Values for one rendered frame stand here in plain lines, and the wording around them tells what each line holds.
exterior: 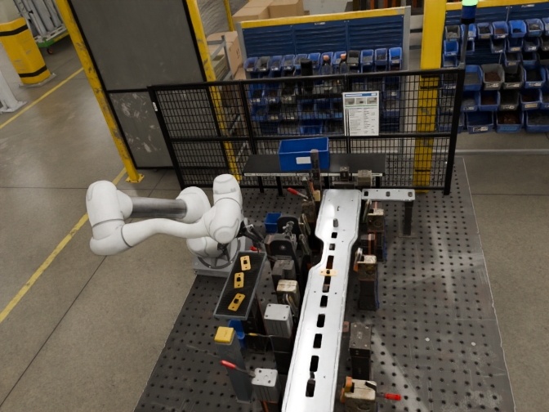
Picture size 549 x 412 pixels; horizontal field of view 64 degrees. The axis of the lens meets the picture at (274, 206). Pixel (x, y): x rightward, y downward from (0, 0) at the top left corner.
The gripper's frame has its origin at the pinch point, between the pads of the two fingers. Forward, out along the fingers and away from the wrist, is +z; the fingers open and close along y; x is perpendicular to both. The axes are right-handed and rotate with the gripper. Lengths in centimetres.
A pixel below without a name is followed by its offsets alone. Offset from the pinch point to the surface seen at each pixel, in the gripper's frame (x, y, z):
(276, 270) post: -2.5, 12.9, 11.7
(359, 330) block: -37, 41, 19
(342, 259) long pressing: 6, 45, 22
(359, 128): 91, 80, 1
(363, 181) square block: 60, 73, 18
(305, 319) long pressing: -24.3, 20.8, 21.6
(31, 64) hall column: 690, -344, 84
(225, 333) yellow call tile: -35.6, -11.3, 5.5
